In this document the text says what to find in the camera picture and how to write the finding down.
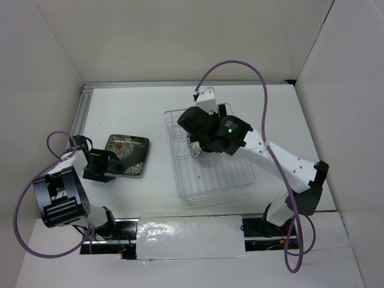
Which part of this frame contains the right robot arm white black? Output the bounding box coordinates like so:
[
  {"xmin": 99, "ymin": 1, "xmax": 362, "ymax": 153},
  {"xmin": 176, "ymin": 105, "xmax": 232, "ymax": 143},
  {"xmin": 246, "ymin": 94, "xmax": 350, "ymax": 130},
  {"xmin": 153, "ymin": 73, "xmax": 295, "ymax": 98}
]
[{"xmin": 177, "ymin": 106, "xmax": 329, "ymax": 235}]

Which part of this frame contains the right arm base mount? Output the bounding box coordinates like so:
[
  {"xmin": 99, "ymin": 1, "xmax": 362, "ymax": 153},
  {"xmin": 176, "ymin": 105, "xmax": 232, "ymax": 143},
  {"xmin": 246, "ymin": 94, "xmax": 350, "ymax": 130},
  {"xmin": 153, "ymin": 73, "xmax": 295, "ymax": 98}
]
[{"xmin": 240, "ymin": 216, "xmax": 292, "ymax": 252}]

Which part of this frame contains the black square plate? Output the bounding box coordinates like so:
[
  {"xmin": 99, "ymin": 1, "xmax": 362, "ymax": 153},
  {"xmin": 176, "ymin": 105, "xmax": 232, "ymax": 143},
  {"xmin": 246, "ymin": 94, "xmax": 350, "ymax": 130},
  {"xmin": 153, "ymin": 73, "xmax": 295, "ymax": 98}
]
[{"xmin": 105, "ymin": 134, "xmax": 150, "ymax": 176}]

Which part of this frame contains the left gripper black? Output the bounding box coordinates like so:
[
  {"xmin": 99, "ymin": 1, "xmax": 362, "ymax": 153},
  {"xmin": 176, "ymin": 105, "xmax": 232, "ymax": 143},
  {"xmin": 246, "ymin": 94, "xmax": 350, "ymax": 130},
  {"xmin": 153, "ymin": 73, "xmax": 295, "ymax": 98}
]
[{"xmin": 83, "ymin": 148, "xmax": 118, "ymax": 182}]

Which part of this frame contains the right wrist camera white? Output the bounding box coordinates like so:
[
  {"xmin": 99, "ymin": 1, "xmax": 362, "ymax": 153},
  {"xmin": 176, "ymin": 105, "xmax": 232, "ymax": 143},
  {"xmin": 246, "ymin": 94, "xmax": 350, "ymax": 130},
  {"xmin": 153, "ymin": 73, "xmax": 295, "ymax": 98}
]
[{"xmin": 193, "ymin": 86, "xmax": 218, "ymax": 115}]

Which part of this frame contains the blue floral white plate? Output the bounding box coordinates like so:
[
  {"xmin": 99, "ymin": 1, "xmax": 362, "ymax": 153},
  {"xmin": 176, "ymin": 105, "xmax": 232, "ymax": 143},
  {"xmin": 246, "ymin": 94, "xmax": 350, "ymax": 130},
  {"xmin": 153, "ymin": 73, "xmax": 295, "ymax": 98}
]
[{"xmin": 187, "ymin": 134, "xmax": 202, "ymax": 158}]

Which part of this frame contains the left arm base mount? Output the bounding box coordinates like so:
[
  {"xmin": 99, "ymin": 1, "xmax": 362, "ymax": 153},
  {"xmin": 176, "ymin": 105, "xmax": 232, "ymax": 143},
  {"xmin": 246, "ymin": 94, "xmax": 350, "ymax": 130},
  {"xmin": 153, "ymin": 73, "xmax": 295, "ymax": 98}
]
[{"xmin": 80, "ymin": 218, "xmax": 139, "ymax": 260}]

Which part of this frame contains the white wire dish rack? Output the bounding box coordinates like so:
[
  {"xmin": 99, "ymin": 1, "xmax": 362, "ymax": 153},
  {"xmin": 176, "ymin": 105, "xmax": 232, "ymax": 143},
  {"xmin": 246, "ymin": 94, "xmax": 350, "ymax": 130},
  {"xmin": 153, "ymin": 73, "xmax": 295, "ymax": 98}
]
[{"xmin": 164, "ymin": 109, "xmax": 256, "ymax": 205}]

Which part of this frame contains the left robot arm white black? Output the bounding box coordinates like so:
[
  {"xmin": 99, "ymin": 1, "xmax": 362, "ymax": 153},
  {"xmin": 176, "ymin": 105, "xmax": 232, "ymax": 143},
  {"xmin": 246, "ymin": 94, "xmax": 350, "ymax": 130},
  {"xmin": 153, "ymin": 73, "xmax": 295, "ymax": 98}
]
[{"xmin": 32, "ymin": 135, "xmax": 119, "ymax": 239}]

